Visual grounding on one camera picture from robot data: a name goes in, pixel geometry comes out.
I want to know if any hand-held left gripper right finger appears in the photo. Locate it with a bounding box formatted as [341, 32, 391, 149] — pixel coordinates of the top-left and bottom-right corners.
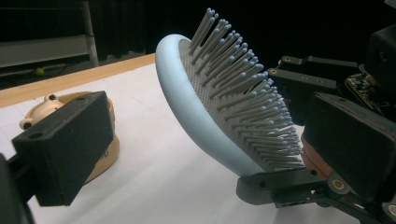
[303, 92, 396, 203]

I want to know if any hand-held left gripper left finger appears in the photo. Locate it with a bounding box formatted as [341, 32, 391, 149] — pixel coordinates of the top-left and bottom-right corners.
[11, 91, 115, 207]

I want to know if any tan cup with bear figure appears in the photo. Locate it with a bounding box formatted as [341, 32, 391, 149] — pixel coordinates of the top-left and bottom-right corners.
[19, 91, 121, 185]

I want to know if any light blue hairbrush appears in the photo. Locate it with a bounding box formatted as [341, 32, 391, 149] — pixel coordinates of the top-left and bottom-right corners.
[154, 7, 307, 178]

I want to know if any wooden table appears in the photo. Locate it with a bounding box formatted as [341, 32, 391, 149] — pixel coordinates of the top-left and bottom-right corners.
[0, 52, 157, 109]

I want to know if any white board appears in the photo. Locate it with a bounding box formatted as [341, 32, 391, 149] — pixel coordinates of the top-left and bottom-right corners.
[0, 62, 362, 224]

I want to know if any white metal desk frame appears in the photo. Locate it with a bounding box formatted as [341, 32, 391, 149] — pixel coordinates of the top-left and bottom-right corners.
[0, 0, 100, 78]

